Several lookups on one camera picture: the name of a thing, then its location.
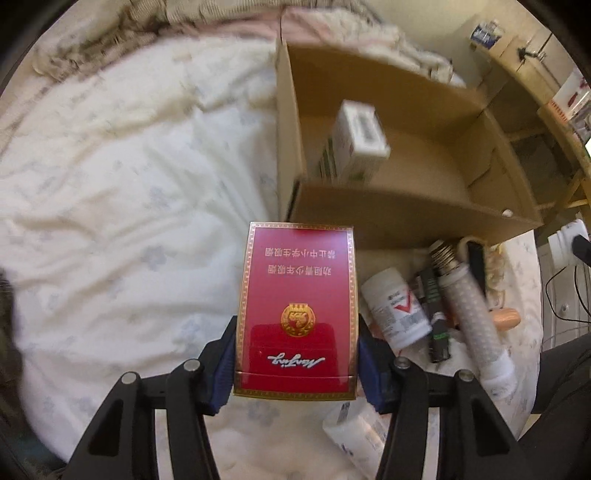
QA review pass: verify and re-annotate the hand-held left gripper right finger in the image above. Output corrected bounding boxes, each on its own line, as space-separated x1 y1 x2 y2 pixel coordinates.
358 318 525 480

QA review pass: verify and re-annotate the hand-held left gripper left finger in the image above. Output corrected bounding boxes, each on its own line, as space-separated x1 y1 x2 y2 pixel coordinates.
69 315 238 480

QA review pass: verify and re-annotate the white bottle red check mark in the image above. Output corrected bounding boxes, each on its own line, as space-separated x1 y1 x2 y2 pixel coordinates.
360 268 433 352

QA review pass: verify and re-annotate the red cigarette box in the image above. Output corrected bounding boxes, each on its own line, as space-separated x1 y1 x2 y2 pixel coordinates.
232 222 360 401

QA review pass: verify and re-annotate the brown cardboard box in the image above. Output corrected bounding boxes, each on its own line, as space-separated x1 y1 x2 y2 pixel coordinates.
276 39 544 250

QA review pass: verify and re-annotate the white tissue pack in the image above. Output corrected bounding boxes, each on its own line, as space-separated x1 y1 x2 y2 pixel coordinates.
322 401 394 480

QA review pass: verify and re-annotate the black cosmetic tube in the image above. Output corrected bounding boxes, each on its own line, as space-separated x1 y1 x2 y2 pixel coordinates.
418 268 452 364

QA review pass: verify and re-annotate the long white corn light bulb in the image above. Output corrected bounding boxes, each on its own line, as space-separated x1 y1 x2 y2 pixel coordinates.
427 239 518 401

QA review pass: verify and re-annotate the white floral bedsheet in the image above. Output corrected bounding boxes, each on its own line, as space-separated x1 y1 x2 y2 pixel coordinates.
0 34 544 480

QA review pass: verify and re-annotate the green striped white carton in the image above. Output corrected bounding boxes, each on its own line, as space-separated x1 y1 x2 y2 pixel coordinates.
316 138 342 182

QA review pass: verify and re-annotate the dark cloth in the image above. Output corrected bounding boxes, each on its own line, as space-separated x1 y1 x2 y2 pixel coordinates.
0 270 25 416

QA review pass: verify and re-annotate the white power strip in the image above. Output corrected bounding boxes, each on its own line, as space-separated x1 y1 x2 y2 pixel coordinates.
549 220 591 268

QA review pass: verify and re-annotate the small white carton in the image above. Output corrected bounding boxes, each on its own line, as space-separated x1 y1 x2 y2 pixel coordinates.
333 99 391 183

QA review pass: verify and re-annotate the wooden shelf unit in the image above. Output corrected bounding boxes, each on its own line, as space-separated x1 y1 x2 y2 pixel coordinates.
471 18 591 210

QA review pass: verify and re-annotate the red white box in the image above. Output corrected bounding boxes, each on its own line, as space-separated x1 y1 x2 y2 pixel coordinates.
549 69 591 121

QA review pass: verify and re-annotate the blue white package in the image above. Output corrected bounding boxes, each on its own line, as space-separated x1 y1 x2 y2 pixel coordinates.
470 19 507 51

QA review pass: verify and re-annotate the beige patterned blanket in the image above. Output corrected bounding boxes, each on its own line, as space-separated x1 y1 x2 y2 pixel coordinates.
32 0 465 88

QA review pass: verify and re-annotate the tan wooden handle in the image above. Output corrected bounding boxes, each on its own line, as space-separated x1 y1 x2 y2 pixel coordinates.
489 308 522 331

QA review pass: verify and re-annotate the black cable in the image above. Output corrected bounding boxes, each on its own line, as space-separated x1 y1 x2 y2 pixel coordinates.
545 264 591 324

